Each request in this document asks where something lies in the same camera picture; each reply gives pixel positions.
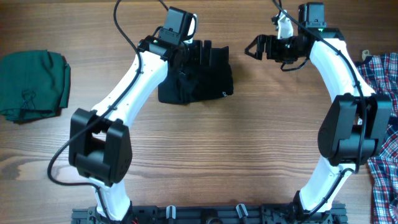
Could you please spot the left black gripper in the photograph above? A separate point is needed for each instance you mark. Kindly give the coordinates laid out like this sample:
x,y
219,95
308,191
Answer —
x,y
197,58

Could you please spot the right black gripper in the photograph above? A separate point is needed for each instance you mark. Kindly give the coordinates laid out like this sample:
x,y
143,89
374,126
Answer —
x,y
271,53

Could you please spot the black t-shirt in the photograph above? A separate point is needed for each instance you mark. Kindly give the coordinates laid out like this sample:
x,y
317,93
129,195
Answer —
x,y
194,83

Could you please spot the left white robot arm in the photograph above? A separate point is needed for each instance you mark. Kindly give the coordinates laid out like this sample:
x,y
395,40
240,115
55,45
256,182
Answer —
x,y
100,143

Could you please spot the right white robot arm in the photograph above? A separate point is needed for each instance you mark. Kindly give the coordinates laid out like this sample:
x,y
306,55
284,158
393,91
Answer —
x,y
354,126

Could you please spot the plaid red blue shirt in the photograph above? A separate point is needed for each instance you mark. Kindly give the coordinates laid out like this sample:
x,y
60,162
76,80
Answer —
x,y
380,73

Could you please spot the folded green garment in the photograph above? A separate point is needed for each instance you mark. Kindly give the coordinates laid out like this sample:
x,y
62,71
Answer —
x,y
34,85

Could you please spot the black mounting rail base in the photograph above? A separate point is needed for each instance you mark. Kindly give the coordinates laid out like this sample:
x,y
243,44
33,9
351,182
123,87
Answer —
x,y
266,213

